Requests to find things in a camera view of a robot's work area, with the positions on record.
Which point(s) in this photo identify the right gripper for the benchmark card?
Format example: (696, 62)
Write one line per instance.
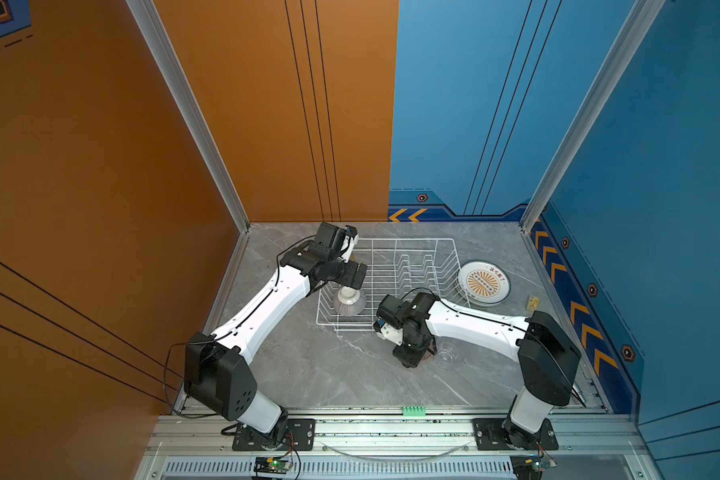
(407, 360)

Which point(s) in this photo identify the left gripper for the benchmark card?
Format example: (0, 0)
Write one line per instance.
(351, 267)

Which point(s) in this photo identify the pink glass cup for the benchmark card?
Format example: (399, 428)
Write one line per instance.
(426, 357)

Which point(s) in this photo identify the clear glass cup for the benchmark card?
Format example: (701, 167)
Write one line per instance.
(448, 353)

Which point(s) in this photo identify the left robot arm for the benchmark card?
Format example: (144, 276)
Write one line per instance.
(217, 369)

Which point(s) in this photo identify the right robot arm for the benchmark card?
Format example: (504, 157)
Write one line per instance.
(547, 357)

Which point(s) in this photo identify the white ribbed bowl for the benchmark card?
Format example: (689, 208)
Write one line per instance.
(349, 302)

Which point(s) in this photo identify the green terminal connector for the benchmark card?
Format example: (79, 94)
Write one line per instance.
(413, 411)

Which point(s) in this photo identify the small yellow wooden block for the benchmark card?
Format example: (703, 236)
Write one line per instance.
(532, 303)

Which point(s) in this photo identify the right circuit board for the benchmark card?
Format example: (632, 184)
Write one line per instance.
(525, 468)

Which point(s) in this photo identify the circuit board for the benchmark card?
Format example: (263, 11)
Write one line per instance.
(525, 468)
(271, 468)

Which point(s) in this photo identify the left circuit board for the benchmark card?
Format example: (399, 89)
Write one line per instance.
(271, 468)

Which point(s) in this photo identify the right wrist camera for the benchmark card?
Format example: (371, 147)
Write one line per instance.
(388, 332)

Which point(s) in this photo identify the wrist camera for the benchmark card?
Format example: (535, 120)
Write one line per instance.
(350, 240)
(388, 332)

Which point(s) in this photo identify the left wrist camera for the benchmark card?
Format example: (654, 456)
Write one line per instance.
(350, 240)

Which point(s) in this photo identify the white wire dish rack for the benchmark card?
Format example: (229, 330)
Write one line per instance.
(396, 266)

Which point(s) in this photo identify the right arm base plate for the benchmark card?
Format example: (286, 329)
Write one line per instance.
(494, 434)

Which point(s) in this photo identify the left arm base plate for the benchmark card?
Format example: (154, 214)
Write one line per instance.
(297, 433)

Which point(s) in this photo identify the aluminium front rail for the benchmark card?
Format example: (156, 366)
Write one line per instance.
(396, 435)

